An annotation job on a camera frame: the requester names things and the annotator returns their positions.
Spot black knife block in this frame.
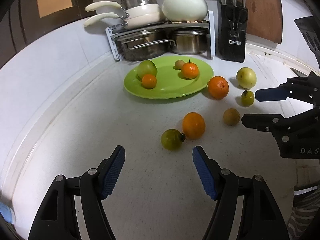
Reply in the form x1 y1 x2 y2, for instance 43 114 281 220
217 0 249 63

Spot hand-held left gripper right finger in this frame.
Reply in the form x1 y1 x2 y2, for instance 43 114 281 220
192 145 292 240

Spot brown wooden cutting board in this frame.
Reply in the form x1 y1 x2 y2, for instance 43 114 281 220
244 0 283 45

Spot green plate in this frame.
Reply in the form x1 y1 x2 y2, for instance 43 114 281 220
123 56 214 99

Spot white ceramic pot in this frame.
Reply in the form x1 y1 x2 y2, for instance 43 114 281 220
162 0 209 22

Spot green apple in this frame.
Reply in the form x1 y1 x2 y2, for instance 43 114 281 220
137 60 158 79

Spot black kitchen scissors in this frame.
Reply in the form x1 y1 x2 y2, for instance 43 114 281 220
225 6 248 37

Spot steel pot with long handle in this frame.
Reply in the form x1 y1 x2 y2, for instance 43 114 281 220
115 29 177 62

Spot person's striped clothing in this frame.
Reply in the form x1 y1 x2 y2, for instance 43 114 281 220
286 185 320 240

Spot range hood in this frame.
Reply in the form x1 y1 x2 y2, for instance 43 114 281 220
294 16 320 68

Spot yellow-green apple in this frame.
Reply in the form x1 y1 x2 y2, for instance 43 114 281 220
236 67 257 89

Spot small orange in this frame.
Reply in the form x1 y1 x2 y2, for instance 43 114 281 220
142 74 158 89

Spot steel stock pot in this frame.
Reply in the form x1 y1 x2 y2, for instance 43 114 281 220
171 28 209 55

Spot grey pot rack shelf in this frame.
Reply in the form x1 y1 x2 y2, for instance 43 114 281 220
105 11 216 61

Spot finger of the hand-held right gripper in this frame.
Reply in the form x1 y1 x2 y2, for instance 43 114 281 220
241 105 320 140
255 71 320 103

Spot wooden bead trivet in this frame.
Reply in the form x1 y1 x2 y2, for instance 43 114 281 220
171 20 207 26

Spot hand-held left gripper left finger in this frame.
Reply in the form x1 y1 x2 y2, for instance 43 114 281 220
28 145 126 240

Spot orange with stem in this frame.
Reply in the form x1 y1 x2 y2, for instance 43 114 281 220
181 60 200 79

